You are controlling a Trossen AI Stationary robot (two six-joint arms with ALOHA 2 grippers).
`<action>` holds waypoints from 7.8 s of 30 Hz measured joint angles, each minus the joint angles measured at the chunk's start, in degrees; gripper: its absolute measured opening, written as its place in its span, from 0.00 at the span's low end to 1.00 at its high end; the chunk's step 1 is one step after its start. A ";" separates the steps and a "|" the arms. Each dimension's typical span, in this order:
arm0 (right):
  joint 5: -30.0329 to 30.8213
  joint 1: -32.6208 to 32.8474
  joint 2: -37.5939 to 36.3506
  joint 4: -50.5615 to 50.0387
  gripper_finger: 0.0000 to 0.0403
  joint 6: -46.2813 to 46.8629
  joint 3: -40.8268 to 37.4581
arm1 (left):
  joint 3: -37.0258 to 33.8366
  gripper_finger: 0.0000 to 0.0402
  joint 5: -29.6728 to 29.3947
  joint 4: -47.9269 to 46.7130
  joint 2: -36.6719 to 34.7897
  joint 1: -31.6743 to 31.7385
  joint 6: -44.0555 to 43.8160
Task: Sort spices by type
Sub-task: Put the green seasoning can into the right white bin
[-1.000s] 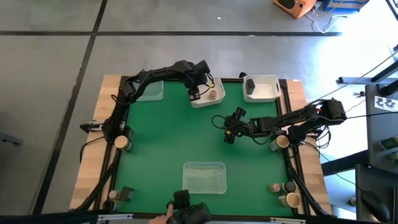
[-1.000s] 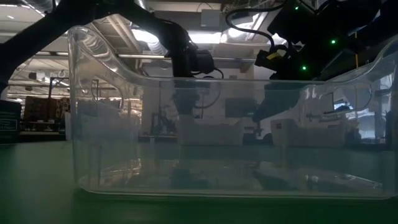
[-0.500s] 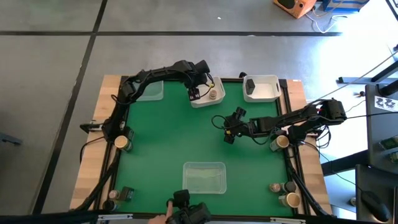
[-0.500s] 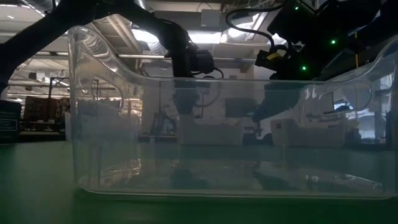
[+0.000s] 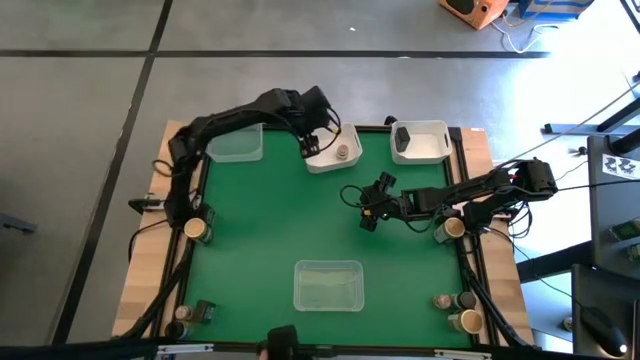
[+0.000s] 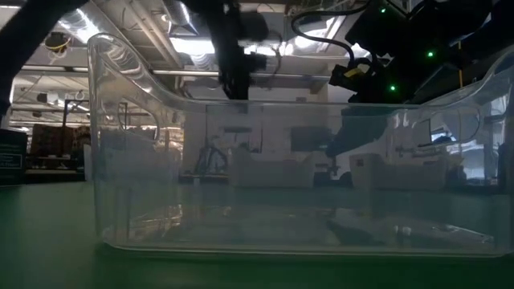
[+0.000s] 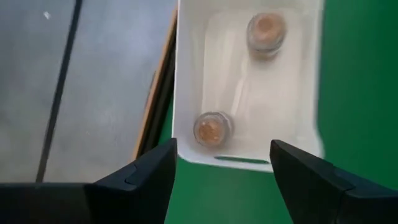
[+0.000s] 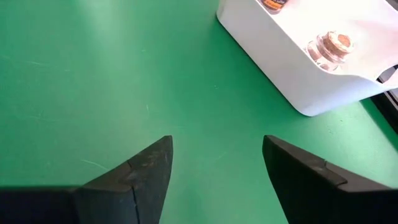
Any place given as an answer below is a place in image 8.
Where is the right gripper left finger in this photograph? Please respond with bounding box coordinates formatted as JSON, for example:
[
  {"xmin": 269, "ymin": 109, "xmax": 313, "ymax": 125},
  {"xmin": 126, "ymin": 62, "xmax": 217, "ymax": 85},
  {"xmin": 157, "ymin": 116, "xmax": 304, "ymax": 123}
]
[{"xmin": 0, "ymin": 135, "xmax": 174, "ymax": 224}]

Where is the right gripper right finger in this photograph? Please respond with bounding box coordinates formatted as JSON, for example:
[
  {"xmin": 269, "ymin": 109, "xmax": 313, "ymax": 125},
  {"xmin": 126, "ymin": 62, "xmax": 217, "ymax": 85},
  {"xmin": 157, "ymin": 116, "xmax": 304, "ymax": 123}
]
[{"xmin": 262, "ymin": 134, "xmax": 398, "ymax": 224}]

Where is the small glass jar cork lid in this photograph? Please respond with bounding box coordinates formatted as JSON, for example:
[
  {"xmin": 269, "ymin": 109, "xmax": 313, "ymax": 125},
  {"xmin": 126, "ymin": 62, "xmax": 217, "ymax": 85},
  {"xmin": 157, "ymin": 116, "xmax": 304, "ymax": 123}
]
[
  {"xmin": 259, "ymin": 0, "xmax": 290, "ymax": 15},
  {"xmin": 304, "ymin": 30, "xmax": 355, "ymax": 72}
]

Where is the green table mat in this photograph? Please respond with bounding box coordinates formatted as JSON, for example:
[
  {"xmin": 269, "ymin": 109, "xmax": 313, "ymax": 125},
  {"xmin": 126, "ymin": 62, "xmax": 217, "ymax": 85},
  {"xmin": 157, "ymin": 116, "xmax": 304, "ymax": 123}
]
[{"xmin": 0, "ymin": 0, "xmax": 398, "ymax": 224}]

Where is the white plastic bin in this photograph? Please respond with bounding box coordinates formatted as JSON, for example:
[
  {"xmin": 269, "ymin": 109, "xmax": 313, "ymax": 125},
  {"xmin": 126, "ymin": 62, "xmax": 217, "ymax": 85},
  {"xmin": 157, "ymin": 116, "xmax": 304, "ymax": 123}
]
[{"xmin": 216, "ymin": 0, "xmax": 398, "ymax": 118}]

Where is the black aluminium table frame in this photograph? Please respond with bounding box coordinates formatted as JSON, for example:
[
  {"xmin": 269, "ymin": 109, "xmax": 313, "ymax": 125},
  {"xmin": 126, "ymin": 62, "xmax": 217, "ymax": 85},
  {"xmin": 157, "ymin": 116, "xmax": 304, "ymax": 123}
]
[{"xmin": 369, "ymin": 65, "xmax": 398, "ymax": 134}]

